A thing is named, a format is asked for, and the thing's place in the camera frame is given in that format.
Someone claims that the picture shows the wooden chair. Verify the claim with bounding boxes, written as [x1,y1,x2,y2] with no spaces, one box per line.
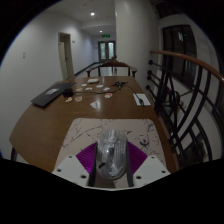
[85,60,138,78]

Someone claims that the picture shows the dark window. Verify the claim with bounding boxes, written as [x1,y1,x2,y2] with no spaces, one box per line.
[162,24,208,98]

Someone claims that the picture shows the black closed laptop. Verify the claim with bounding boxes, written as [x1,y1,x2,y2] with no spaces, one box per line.
[30,82,77,108]

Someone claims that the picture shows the glass double door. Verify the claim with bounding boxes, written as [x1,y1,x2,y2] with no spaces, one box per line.
[97,40,117,63]

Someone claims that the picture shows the beige door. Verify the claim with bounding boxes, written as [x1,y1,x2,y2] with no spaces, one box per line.
[58,31,76,80]

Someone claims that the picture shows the black cable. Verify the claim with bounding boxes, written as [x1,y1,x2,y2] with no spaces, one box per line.
[73,80,145,107]

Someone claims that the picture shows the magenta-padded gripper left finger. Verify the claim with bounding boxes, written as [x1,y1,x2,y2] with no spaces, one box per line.
[52,142,99,188]

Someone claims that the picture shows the small black box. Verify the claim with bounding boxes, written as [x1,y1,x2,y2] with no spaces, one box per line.
[62,88,75,98]

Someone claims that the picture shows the white paper sheet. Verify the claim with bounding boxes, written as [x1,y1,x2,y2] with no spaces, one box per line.
[133,93,152,107]

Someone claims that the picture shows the black railing with wooden handrail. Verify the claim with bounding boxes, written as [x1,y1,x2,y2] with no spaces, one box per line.
[145,49,224,172]

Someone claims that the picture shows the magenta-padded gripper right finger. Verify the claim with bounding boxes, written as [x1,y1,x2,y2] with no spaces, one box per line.
[125,141,171,188]

